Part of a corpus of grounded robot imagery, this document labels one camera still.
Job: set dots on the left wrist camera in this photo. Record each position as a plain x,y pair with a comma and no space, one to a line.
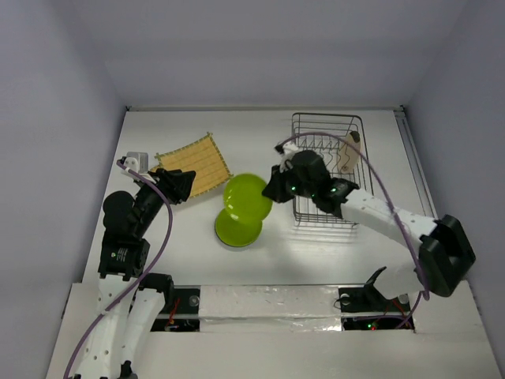
135,161

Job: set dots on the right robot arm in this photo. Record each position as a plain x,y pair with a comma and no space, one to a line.
440,252

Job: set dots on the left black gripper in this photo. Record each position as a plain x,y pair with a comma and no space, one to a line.
173,183

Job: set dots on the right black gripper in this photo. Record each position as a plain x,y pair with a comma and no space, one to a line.
285,183

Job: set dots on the cream patterned plate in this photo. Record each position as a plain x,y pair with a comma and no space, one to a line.
349,153

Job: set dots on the green plate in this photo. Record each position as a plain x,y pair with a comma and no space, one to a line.
235,233
243,199

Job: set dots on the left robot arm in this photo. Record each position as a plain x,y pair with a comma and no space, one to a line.
130,296

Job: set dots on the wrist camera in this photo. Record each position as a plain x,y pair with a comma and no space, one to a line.
287,152
135,161

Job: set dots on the square bamboo tray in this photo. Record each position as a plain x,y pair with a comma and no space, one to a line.
202,156

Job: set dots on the black wire dish rack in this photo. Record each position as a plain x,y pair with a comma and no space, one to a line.
339,140

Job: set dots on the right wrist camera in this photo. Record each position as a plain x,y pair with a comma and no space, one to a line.
287,152

